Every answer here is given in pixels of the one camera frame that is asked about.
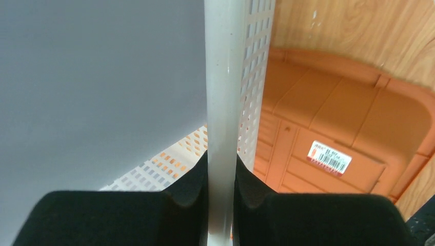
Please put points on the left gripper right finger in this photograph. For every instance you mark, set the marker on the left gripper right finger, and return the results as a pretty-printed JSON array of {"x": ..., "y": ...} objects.
[{"x": 263, "y": 216}]

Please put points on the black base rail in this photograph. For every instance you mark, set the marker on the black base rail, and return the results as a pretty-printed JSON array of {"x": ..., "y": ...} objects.
[{"x": 422, "y": 224}]

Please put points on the grey bin black liner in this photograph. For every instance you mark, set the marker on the grey bin black liner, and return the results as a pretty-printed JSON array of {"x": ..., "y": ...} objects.
[{"x": 90, "y": 90}]

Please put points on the orange plastic tub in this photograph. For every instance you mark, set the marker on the orange plastic tub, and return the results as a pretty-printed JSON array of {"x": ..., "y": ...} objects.
[{"x": 331, "y": 124}]

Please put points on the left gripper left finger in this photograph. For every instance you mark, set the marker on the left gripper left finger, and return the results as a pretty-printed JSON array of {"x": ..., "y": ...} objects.
[{"x": 177, "y": 215}]

